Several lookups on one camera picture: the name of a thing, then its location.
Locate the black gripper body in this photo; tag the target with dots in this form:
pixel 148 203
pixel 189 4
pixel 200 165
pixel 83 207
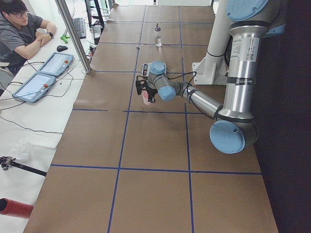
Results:
pixel 150 92

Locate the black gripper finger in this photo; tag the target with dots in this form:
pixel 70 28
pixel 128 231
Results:
pixel 151 100

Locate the pink plastic cup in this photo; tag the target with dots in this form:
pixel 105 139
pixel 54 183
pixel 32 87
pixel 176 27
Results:
pixel 145 98

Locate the clear glass sauce bottle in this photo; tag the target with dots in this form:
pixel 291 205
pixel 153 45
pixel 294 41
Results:
pixel 158 37

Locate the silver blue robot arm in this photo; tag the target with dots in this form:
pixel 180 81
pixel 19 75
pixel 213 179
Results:
pixel 229 105

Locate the white digital kitchen scale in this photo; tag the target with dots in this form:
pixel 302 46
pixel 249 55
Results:
pixel 155 67

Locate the far blue teach pendant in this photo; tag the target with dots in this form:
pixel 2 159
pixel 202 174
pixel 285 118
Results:
pixel 56 64

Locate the blue teach pendant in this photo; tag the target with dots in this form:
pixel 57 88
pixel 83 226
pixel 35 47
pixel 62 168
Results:
pixel 56 64
pixel 34 88

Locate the black keyboard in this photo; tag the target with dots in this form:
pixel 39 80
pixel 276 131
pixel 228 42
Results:
pixel 79 25

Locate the black computer mouse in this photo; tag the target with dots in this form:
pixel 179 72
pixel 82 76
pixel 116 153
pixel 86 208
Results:
pixel 61 48

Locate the green plastic clamp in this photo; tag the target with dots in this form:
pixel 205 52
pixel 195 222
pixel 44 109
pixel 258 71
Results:
pixel 65 38

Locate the near blue teach pendant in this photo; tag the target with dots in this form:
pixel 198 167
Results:
pixel 34 88

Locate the crumpled white tissue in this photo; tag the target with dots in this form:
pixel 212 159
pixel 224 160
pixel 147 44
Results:
pixel 21 149

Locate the seated person in grey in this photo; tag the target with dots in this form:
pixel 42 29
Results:
pixel 21 34

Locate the black tripod rod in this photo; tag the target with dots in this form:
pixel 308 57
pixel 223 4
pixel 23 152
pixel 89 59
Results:
pixel 6 162

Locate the red cylinder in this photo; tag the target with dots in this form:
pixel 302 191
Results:
pixel 15 208

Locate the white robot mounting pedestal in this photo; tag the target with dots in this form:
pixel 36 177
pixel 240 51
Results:
pixel 212 69

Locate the grey aluminium frame post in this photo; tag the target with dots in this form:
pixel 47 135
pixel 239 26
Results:
pixel 66 16

